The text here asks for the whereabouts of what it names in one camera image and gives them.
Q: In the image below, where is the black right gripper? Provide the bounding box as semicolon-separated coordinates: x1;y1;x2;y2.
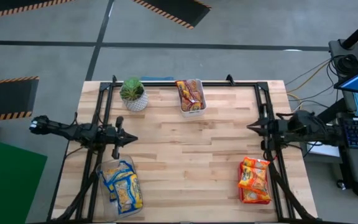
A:
246;105;291;152

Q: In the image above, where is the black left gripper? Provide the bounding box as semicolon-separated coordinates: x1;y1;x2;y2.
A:
101;116;139;160

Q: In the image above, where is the succulent in white patterned pot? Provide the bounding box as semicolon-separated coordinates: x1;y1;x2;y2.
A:
119;77;149;112

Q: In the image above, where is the blue tape strip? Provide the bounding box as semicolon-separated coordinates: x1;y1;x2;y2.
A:
140;76;175;82

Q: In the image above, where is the clear plastic bin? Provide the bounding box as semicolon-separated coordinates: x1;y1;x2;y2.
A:
95;155;145;222

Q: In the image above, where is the white paper sign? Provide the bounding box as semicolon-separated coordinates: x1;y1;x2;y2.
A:
306;141;341;158

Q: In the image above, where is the white plastic bin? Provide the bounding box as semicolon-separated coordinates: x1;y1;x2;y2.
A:
175;78;208;118

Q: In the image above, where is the red plastic bin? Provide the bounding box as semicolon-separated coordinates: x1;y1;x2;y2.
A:
237;161;272;205

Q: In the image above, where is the grey equipment box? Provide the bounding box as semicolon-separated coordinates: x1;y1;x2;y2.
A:
328;39;358;78

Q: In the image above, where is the green panel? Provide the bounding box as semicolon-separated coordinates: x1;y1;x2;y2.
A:
0;134;48;224

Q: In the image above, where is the black hazard-striped floor mat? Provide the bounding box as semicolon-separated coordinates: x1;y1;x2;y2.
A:
0;0;76;21
0;76;40;121
131;0;213;30

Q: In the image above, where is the black aluminium table frame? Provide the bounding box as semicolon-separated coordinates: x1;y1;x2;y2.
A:
47;74;318;223

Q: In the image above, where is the yellow floor cable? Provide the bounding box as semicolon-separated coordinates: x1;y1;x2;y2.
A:
286;60;334;108

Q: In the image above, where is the coiled black cable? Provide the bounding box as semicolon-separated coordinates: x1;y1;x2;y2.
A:
334;53;358;77

